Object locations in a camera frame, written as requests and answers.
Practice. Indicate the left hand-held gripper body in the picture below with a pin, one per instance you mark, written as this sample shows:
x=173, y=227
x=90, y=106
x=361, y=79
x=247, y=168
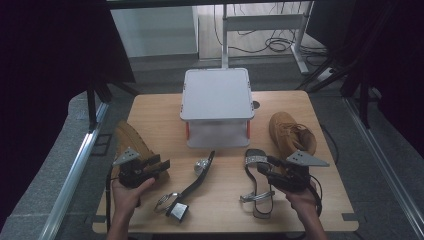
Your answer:
x=133, y=173

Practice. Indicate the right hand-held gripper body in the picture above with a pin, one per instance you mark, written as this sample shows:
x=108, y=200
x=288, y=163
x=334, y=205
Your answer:
x=293, y=178

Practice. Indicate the tan suede boot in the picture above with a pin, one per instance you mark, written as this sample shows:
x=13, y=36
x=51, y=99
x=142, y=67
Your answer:
x=133, y=140
x=290, y=133

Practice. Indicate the white two-tier shoe rack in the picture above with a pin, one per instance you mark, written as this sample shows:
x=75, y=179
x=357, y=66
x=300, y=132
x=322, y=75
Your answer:
x=216, y=95

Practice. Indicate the person's right hand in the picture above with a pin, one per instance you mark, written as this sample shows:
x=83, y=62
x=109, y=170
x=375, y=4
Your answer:
x=303, y=201

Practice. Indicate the person's left hand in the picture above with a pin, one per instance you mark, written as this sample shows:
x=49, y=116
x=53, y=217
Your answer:
x=125, y=198

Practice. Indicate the black tape floor marking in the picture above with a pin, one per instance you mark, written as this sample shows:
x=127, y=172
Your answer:
x=101, y=145

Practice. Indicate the black tripod stand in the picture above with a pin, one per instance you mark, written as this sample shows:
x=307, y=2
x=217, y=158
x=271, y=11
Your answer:
x=95, y=100
x=350, y=73

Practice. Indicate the white cabinet panel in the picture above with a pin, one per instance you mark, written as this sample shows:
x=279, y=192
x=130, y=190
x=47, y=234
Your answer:
x=153, y=31

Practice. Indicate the dark curtain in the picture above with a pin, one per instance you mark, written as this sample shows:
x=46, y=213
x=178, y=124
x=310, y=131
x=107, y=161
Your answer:
x=393, y=66
x=50, y=66

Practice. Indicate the aluminium floor rail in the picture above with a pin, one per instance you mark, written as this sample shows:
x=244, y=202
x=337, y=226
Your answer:
x=383, y=163
x=71, y=180

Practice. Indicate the white metal desk frame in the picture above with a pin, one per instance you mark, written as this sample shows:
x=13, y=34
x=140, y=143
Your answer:
x=260, y=22

